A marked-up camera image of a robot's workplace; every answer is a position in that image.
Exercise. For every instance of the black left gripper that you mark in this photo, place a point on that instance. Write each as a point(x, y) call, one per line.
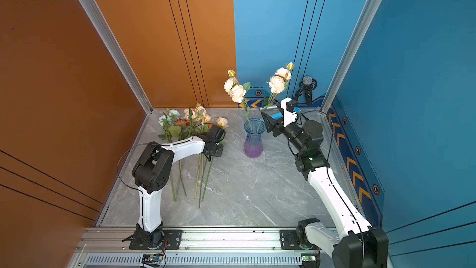
point(220, 152)

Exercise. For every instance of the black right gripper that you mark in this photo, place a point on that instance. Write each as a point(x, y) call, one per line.
point(274, 125)

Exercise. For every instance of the pink flower stem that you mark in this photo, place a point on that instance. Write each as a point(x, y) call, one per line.
point(223, 123)
point(278, 83)
point(237, 92)

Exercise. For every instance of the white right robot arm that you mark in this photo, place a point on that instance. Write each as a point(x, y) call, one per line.
point(354, 243)

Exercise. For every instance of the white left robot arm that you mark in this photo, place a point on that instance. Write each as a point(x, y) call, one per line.
point(151, 174)

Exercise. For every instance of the purple blue glass vase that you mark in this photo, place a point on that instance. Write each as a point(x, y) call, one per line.
point(253, 146)

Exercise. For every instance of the peach flower bunch stem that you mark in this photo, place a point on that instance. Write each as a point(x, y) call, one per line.
point(198, 119)

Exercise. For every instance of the white flower stem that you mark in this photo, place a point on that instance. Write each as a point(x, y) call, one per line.
point(171, 130)

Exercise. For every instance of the black tripod microphone stand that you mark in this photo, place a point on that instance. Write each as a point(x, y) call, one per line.
point(298, 93)

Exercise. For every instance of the left circuit board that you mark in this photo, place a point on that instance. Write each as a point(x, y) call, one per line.
point(155, 260)

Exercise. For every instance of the circuit board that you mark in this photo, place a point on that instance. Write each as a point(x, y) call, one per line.
point(309, 260)
point(155, 260)

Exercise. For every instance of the right circuit board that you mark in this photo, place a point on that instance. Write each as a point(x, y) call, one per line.
point(309, 260)

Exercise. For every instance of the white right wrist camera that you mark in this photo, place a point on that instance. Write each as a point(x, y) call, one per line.
point(289, 109)

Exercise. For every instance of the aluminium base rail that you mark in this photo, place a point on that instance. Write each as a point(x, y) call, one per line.
point(187, 247)

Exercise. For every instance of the aluminium corner post right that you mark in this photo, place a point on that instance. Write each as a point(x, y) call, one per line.
point(364, 21)

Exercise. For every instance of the aluminium corner post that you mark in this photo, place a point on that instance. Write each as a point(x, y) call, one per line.
point(364, 21)
point(99, 22)

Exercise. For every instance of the aluminium corner post left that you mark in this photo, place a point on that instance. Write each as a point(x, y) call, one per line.
point(99, 22)

